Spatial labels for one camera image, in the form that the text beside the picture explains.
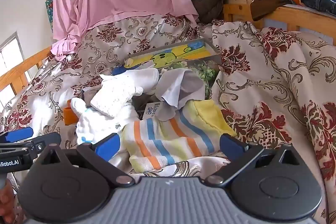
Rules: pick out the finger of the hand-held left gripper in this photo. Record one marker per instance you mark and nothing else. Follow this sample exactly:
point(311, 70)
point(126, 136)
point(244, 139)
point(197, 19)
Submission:
point(18, 134)
point(48, 138)

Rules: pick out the person's left hand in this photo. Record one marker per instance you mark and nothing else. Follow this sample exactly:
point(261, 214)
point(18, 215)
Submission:
point(5, 203)

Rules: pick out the grey cloth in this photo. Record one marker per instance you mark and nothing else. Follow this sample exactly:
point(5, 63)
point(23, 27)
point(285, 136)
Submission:
point(181, 85)

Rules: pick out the wooden bed headboard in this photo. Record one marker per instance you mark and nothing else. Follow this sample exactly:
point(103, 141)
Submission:
point(283, 16)

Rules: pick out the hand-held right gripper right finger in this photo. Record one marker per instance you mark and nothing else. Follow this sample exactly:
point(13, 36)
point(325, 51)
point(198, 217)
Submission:
point(231, 145)

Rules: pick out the orange cup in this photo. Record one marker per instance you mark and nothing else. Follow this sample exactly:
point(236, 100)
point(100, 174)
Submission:
point(69, 116)

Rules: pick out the white printed packet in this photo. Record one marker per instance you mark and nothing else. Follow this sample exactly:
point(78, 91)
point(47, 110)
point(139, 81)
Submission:
point(152, 109)

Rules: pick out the white towel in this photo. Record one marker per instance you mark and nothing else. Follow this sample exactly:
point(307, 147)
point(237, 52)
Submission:
point(113, 100)

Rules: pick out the floral blanket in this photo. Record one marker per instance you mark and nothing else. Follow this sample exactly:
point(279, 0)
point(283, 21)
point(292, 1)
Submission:
point(262, 56)

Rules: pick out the window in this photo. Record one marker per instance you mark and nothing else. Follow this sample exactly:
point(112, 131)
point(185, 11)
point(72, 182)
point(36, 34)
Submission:
point(8, 61)

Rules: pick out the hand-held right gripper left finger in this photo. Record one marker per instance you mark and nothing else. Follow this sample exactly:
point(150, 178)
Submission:
point(107, 146)

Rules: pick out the wooden bed rail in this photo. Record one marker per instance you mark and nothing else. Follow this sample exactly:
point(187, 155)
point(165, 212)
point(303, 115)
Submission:
point(15, 71)

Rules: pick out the glass jar of paper stars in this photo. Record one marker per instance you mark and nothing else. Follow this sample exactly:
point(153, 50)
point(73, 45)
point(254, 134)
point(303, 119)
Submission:
point(204, 69)

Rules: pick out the teal wall poster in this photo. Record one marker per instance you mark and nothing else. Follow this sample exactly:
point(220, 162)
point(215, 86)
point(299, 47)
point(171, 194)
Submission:
point(49, 14)

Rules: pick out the brown printed cloth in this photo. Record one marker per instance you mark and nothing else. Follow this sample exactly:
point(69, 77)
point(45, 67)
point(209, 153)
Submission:
point(265, 3)

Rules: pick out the striped towel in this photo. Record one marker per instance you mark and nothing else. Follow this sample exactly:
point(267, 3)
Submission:
point(168, 142)

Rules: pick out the plain white sock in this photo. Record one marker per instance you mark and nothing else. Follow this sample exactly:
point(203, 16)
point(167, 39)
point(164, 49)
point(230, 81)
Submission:
point(136, 77)

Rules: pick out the white sock with blue marks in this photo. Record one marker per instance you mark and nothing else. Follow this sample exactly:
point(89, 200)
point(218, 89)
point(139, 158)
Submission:
point(89, 121)

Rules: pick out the grey cartoon print box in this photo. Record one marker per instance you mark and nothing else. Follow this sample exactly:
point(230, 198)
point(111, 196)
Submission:
point(170, 56)

